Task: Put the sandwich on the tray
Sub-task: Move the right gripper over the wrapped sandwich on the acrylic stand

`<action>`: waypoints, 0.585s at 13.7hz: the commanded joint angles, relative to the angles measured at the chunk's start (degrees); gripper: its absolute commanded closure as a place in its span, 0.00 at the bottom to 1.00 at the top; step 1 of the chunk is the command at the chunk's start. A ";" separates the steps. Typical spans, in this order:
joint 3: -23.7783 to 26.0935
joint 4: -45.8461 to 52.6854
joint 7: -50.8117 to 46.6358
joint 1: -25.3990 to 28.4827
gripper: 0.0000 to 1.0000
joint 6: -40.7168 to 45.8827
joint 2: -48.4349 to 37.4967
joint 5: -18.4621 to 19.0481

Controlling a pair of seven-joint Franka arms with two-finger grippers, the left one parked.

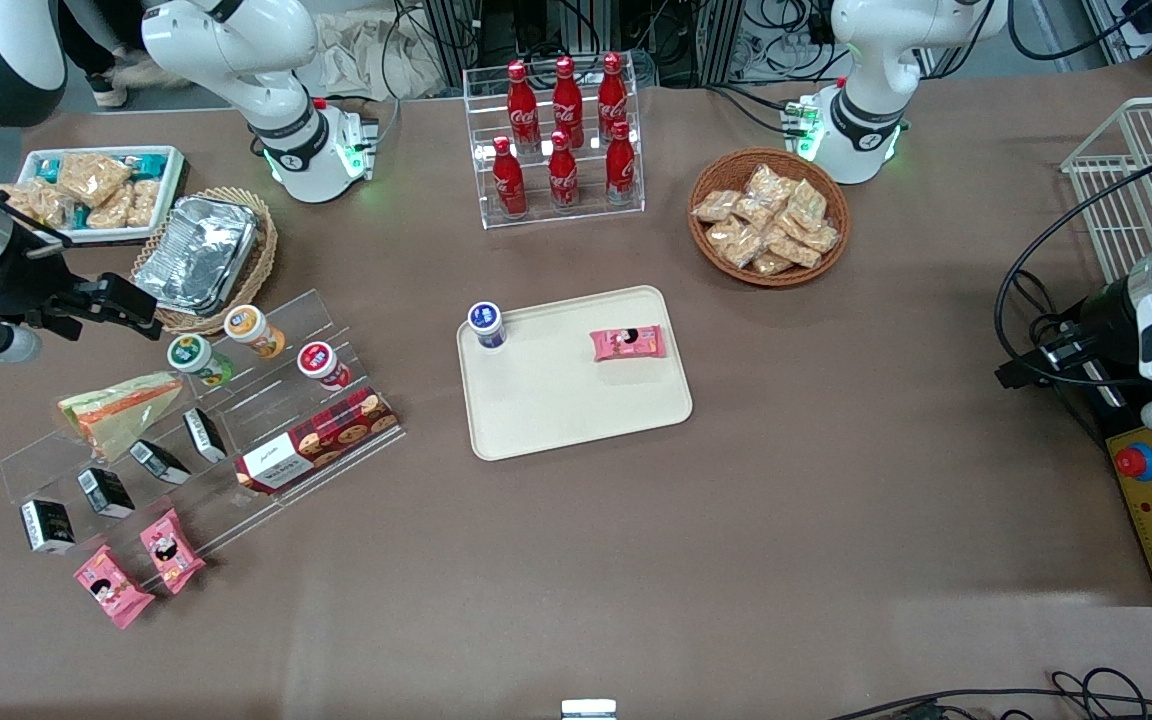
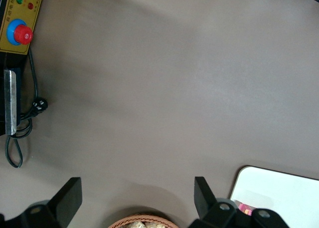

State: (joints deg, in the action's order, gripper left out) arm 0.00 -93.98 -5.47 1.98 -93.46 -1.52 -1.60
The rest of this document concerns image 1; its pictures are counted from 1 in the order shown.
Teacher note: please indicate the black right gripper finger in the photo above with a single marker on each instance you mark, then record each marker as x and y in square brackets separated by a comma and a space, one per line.
[61, 325]
[126, 300]

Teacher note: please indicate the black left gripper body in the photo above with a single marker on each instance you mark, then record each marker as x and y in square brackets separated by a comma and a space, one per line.
[1099, 318]

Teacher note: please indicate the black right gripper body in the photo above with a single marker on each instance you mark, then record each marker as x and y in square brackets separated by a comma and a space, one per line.
[18, 283]

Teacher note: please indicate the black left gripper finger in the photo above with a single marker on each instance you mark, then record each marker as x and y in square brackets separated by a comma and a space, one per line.
[1061, 335]
[1031, 372]

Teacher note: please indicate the triangle sandwich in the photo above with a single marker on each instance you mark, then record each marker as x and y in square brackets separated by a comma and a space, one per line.
[121, 410]

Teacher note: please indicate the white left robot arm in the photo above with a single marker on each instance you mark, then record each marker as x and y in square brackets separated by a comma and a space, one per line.
[871, 90]

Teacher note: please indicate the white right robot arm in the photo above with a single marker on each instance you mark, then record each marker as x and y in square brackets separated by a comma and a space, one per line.
[236, 40]

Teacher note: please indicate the white rectangular snack tray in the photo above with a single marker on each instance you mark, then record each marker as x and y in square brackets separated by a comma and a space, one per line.
[171, 190]

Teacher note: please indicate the beige plastic tray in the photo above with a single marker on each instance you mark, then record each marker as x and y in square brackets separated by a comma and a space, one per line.
[566, 400]

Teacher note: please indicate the silver foil container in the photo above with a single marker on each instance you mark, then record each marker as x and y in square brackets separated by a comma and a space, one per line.
[196, 255]

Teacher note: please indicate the beige rice snack pack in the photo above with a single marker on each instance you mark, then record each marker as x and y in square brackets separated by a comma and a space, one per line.
[91, 175]
[143, 202]
[31, 200]
[111, 212]

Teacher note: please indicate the green lid cup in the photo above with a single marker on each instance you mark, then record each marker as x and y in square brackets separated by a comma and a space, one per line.
[198, 360]

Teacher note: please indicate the teal snack pack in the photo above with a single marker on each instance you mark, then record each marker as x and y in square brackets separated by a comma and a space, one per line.
[47, 168]
[148, 163]

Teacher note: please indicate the orange lid cup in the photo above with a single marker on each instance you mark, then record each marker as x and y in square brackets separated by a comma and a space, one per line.
[254, 332]

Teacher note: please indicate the oval light wicker basket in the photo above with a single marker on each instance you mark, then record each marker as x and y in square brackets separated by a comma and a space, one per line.
[261, 260]

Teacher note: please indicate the small black carton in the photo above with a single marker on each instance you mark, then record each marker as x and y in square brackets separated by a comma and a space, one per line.
[104, 492]
[204, 433]
[46, 525]
[160, 461]

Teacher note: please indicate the clear acrylic stepped display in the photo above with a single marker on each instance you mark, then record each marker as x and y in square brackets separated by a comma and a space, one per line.
[266, 420]

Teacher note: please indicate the red lid cup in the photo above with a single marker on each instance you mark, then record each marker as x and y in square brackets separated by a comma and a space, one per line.
[323, 365]

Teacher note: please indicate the red plaid cookie box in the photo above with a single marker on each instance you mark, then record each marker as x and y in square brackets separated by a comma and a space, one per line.
[321, 440]

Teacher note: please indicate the clear crispy snack packet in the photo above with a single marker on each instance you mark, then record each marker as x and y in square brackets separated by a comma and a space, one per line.
[754, 212]
[772, 264]
[821, 238]
[771, 185]
[808, 203]
[736, 243]
[716, 206]
[794, 250]

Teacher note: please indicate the pink snack packet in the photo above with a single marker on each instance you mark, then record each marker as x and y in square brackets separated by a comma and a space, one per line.
[112, 587]
[172, 550]
[628, 343]

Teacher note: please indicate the person leg dark trousers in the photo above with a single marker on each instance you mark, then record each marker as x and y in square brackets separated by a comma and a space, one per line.
[101, 40]

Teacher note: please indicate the crumpled beige cloth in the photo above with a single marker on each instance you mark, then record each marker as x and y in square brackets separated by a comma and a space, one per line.
[356, 60]

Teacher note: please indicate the round brown wicker basket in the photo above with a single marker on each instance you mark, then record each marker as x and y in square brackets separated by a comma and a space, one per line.
[706, 255]

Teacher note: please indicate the blue lid yogurt cup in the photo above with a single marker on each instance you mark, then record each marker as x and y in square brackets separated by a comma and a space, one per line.
[486, 323]

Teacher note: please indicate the red cola bottle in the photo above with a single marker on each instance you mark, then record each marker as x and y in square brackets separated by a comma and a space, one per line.
[563, 175]
[567, 95]
[612, 90]
[522, 100]
[620, 165]
[508, 180]

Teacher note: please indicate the clear acrylic bottle rack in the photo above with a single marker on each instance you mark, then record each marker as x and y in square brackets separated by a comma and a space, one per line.
[586, 215]

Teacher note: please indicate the metal equipment rack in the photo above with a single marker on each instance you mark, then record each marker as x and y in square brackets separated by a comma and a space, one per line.
[676, 40]

